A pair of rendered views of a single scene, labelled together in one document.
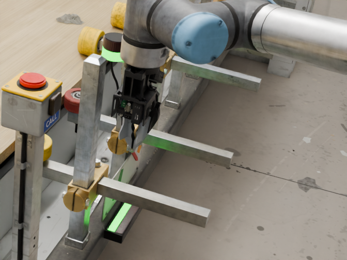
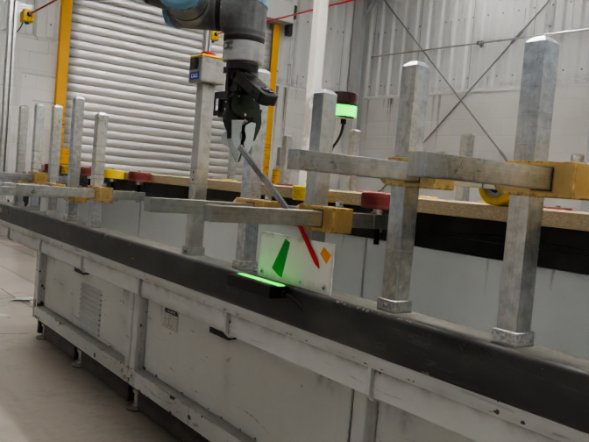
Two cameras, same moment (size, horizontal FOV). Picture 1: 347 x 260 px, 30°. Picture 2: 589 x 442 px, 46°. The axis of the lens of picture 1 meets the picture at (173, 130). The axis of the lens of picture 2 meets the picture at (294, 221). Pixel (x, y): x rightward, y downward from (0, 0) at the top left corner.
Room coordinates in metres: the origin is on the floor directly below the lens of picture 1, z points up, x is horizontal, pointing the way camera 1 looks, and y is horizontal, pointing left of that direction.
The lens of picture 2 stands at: (2.30, -0.97, 0.91)
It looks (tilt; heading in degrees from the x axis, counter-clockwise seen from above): 3 degrees down; 132
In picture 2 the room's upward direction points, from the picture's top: 5 degrees clockwise
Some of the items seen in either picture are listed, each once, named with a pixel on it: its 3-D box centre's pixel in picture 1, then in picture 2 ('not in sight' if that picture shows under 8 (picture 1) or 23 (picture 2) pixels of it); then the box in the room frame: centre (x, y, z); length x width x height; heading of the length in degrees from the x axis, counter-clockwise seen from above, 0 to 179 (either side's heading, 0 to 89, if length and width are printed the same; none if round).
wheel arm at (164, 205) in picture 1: (113, 190); (237, 210); (1.16, 0.11, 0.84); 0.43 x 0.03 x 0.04; 78
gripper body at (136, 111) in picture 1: (137, 89); (237, 92); (1.16, 0.08, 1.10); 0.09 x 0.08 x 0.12; 168
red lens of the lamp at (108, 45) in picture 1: (115, 42); (343, 99); (1.39, 0.17, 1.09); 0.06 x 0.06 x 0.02
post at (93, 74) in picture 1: (85, 159); (252, 173); (1.13, 0.17, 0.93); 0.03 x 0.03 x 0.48; 78
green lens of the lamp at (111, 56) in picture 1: (114, 51); (342, 111); (1.39, 0.17, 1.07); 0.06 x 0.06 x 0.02
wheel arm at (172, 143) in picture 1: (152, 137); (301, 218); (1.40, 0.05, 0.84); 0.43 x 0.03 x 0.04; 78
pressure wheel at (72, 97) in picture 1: (78, 112); (378, 217); (1.44, 0.25, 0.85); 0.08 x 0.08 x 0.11
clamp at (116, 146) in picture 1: (125, 133); (322, 217); (1.40, 0.12, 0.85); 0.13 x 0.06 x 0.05; 168
